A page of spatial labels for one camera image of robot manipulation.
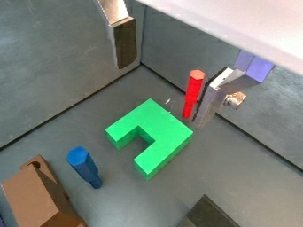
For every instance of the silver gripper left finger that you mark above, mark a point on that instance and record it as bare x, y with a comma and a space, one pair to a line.
121, 30

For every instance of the blue hexagonal peg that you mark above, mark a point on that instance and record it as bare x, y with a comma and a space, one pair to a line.
84, 166

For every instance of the green U-shaped block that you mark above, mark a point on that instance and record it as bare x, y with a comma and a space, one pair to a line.
165, 134

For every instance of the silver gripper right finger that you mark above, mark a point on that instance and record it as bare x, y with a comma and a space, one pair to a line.
223, 90

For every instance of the dark grey fixture block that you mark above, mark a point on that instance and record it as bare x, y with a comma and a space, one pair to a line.
207, 215

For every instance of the brown T-shaped block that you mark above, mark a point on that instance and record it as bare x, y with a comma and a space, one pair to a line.
37, 198

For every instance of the red hexagonal peg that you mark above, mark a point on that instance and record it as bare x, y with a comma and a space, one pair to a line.
193, 87

